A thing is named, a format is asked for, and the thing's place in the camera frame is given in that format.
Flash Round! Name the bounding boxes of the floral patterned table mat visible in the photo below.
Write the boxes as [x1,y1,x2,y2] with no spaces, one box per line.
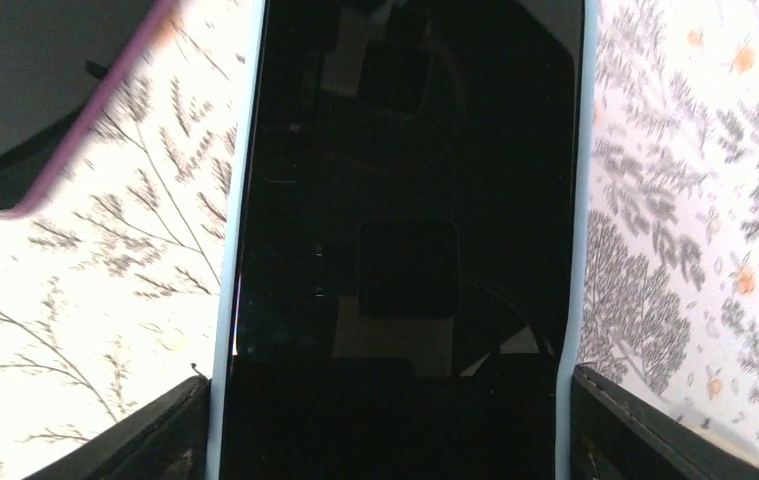
[0,1,759,479]

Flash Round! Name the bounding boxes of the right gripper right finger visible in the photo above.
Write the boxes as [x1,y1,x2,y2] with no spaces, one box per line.
[569,366,759,480]

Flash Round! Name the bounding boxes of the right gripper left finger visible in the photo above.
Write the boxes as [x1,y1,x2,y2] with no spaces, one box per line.
[27,376,210,480]

